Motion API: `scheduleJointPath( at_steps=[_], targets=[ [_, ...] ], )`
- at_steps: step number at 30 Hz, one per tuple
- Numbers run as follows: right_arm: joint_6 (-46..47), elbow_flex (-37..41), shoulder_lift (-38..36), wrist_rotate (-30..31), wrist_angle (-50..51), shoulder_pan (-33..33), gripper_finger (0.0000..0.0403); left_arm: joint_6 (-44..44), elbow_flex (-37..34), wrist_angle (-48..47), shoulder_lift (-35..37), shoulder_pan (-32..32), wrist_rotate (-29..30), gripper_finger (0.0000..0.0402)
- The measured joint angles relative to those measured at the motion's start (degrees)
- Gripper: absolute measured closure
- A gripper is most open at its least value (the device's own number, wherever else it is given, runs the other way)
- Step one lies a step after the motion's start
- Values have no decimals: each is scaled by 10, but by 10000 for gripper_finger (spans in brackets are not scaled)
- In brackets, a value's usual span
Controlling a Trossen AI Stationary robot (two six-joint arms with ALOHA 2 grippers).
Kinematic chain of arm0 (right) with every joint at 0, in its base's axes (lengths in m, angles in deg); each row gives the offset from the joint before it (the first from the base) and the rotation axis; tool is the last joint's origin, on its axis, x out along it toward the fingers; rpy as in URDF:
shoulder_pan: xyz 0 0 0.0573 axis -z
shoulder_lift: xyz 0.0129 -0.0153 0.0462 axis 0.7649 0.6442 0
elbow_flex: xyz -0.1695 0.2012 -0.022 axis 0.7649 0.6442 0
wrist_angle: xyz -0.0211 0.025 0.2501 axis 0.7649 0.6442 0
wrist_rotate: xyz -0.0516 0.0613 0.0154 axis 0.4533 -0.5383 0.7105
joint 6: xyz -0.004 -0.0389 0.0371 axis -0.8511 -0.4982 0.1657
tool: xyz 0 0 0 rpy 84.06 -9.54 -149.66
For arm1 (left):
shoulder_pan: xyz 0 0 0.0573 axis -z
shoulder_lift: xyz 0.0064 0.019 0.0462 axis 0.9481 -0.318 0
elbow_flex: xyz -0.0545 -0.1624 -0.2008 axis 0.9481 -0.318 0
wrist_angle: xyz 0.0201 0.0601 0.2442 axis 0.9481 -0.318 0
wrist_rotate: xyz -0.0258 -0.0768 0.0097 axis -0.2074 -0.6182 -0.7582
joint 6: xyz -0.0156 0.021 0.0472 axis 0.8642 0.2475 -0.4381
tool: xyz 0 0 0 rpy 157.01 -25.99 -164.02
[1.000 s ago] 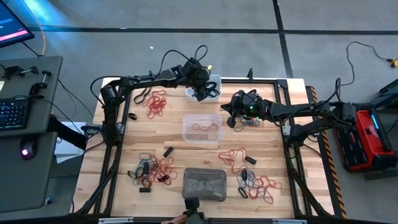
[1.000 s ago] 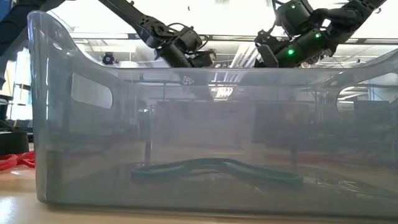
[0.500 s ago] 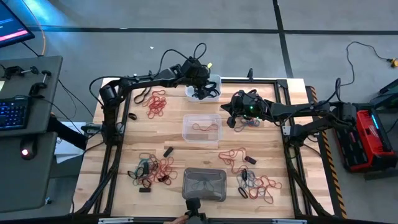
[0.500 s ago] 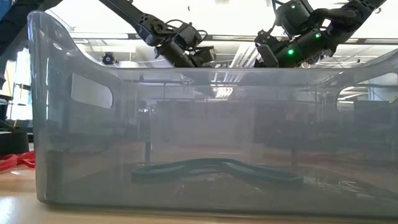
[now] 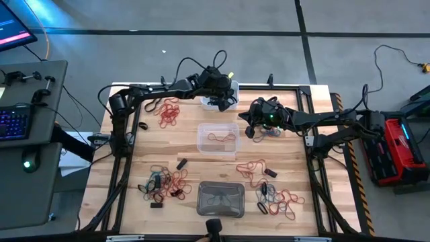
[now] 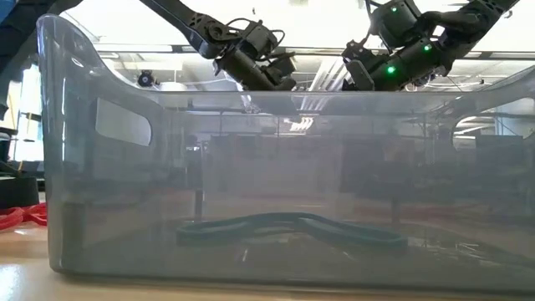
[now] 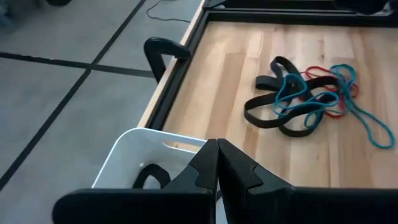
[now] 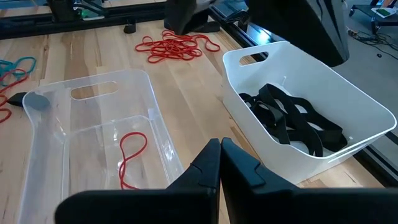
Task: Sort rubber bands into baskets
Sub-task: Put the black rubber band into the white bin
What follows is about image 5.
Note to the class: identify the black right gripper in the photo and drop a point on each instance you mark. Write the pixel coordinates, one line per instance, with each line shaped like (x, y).
(270, 112)

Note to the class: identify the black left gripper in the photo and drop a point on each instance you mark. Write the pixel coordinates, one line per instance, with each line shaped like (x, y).
(213, 82)

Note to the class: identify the black thin rubber band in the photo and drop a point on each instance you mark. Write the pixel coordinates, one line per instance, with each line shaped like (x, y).
(149, 108)

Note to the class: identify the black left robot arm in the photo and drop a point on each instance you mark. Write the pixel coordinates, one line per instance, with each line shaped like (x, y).
(151, 92)

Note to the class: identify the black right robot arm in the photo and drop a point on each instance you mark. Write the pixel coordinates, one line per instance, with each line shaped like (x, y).
(322, 121)

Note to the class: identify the pile of blue rubber bands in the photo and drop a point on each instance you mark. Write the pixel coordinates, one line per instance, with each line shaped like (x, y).
(260, 198)

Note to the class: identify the teal thin rubber band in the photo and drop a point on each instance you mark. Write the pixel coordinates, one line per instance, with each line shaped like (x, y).
(152, 173)
(149, 195)

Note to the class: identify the red and teal band cluster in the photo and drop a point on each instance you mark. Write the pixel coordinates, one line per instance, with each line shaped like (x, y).
(265, 136)

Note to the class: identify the white plastic basket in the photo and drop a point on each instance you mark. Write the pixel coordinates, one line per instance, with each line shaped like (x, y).
(203, 103)

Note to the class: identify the clear plastic basket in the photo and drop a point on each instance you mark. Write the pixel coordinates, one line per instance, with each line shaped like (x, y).
(218, 148)

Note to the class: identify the black table clamp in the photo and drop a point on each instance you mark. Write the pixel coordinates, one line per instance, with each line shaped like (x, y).
(163, 80)
(270, 79)

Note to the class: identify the grey translucent plastic basket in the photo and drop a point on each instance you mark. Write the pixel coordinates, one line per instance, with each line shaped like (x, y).
(220, 211)

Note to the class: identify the yellow black hazard tape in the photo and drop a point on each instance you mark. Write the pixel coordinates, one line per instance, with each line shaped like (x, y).
(354, 168)

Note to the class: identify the grey small box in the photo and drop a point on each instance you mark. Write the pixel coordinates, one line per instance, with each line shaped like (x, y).
(99, 139)

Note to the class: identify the red black power station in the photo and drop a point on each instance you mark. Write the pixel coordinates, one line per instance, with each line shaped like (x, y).
(393, 148)

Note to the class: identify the white paper sheet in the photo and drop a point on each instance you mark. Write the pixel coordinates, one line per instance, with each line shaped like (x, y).
(72, 161)

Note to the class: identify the dark teal case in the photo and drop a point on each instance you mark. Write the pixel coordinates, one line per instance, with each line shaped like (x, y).
(421, 101)

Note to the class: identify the grey desk panel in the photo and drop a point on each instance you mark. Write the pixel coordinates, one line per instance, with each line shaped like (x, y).
(20, 201)
(47, 117)

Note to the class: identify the black screw clamp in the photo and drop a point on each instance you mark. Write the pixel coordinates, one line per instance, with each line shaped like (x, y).
(20, 75)
(42, 92)

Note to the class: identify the yellow plug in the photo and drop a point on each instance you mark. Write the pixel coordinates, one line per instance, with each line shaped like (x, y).
(426, 68)

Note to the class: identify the black computer mouse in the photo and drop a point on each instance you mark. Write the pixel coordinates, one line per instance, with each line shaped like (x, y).
(30, 161)

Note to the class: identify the backlit black keyboard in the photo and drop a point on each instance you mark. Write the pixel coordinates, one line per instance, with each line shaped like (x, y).
(13, 122)

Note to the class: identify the computer monitor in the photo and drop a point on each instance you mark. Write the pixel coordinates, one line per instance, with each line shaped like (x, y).
(13, 27)

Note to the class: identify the black aluminium frame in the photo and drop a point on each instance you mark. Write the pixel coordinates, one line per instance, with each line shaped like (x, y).
(289, 88)

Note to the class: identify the white metal bracket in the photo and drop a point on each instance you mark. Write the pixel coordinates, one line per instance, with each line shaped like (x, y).
(124, 238)
(312, 239)
(309, 140)

